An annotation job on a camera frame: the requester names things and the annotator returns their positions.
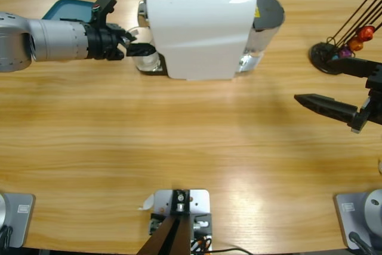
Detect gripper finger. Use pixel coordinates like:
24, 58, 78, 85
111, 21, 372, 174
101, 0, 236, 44
326, 57, 382, 79
294, 93, 358, 126
106, 23, 138, 43
125, 42, 156, 57

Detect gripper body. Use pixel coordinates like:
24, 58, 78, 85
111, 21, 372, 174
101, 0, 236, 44
347, 63, 382, 134
83, 21, 132, 62

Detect clear plastic cup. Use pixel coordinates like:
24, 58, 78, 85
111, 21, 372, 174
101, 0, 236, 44
127, 27, 162, 73

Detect purple coffee capsule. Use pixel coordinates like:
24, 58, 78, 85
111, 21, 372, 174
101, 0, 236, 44
338, 46, 355, 59

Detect orange coffee capsule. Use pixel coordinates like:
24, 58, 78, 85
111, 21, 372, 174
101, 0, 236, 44
348, 36, 365, 53

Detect red coffee capsule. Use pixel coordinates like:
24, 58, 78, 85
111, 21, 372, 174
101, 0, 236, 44
358, 26, 375, 42

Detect white capsule coffee machine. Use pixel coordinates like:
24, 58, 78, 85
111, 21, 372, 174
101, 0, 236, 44
137, 0, 258, 82

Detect silver drip tray grille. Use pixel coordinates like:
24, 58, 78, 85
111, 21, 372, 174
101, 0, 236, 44
134, 51, 168, 76

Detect black capsule holder with rods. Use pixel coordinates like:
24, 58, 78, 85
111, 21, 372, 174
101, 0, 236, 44
309, 0, 382, 76

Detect teal plastic tray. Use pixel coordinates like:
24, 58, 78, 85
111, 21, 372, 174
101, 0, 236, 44
41, 0, 100, 24

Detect clear water tank dark lid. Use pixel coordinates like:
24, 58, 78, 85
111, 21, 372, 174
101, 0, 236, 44
238, 0, 286, 73

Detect white tape tab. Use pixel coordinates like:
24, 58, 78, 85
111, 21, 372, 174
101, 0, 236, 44
137, 193, 156, 211

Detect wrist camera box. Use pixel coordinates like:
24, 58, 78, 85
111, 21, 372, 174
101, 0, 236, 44
91, 0, 117, 29

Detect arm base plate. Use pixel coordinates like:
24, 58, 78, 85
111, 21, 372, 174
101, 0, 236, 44
0, 192, 36, 248
333, 189, 382, 250

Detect black base cable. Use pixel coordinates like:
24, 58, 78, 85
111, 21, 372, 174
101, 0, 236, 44
0, 225, 14, 248
348, 231, 374, 255

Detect white mount block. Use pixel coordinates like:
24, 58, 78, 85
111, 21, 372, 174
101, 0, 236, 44
149, 188, 213, 255

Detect black mount cable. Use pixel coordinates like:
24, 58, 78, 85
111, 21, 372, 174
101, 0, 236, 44
208, 247, 252, 255

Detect orange wires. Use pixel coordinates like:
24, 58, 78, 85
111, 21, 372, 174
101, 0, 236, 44
192, 235, 210, 251

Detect dark camera mast post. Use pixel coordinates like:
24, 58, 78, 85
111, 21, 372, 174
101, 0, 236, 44
137, 189, 192, 255

